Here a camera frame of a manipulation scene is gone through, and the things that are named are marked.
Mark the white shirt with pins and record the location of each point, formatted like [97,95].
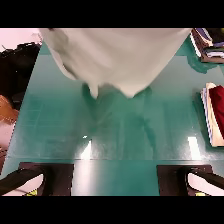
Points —
[116,56]

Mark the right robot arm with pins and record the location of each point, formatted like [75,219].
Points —
[205,182]

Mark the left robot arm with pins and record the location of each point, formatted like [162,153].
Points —
[20,181]

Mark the light blue garment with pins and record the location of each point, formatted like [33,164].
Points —
[204,106]

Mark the brown garment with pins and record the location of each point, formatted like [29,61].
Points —
[6,110]

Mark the red garment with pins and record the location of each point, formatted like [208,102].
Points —
[218,105]

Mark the heap of clothes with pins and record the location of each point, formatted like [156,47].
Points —
[208,43]

